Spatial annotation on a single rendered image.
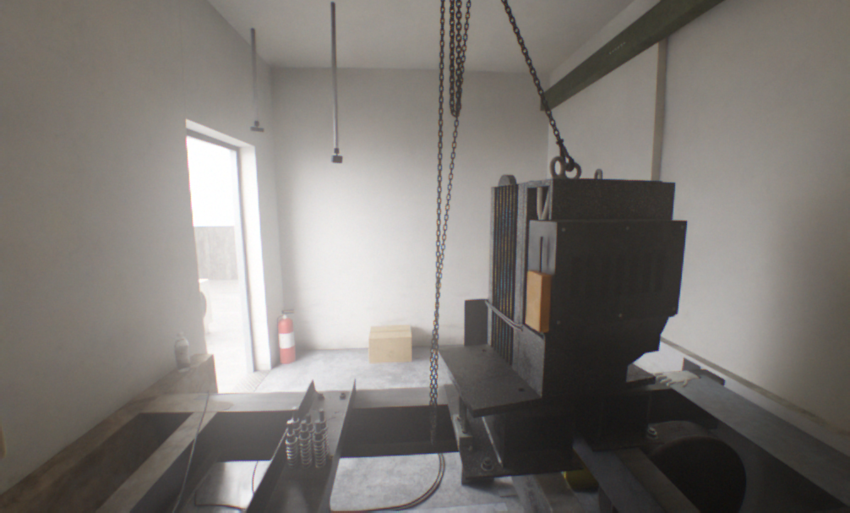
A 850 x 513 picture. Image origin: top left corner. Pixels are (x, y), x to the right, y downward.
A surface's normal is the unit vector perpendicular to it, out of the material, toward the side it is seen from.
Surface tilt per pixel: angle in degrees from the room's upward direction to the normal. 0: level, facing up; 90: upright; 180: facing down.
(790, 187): 90
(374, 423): 90
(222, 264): 90
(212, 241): 90
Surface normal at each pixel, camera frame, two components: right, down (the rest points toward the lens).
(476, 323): 0.29, 0.12
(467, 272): 0.07, 0.13
